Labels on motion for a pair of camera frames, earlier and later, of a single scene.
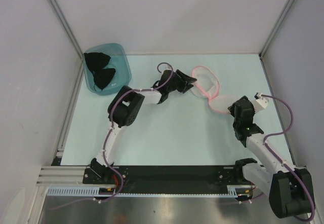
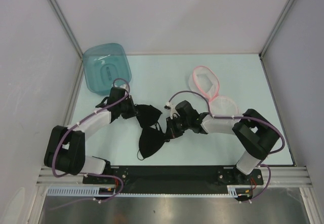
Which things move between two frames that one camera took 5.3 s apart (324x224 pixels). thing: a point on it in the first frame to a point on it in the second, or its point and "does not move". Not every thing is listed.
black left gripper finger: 188,85 to 129,114
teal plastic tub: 118,62 does not move
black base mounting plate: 167,180 does not move
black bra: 96,62 to 152,138
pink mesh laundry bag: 207,85 does not move
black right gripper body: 231,109 to 177,125
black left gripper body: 174,84 to 126,105
